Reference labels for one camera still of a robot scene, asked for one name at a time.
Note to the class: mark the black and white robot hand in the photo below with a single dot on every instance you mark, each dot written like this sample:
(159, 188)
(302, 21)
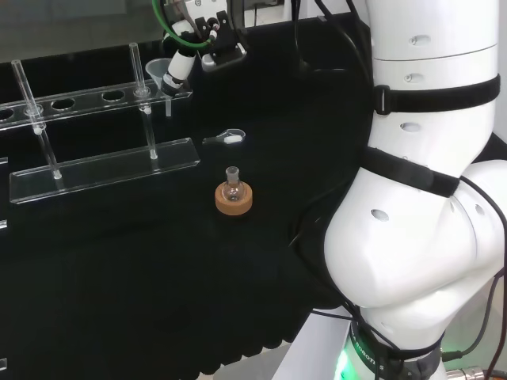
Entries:
(222, 43)

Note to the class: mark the clear plastic funnel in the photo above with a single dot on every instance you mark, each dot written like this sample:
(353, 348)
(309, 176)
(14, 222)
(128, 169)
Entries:
(154, 69)

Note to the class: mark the glass weighing funnel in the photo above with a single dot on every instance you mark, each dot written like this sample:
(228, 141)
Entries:
(233, 139)

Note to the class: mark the clear funnel stand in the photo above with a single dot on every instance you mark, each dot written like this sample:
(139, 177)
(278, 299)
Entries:
(119, 166)

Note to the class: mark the small round-bottom glass flask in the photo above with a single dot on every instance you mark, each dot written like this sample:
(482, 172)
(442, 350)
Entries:
(232, 190)

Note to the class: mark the black bench cloth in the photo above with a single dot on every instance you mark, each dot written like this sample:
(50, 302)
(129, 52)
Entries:
(119, 277)

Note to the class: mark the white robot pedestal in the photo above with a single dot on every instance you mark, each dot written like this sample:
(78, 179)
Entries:
(313, 348)

